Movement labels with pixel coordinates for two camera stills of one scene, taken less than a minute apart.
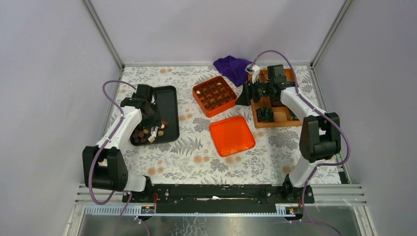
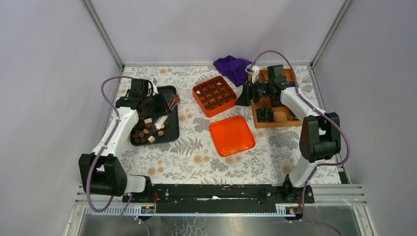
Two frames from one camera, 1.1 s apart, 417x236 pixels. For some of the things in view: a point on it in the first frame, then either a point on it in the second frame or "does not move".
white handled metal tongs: [154, 131] -> [162, 119]
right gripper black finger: [244, 99] does not move
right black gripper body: [259, 90] does not move
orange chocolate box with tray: [215, 96] does not move
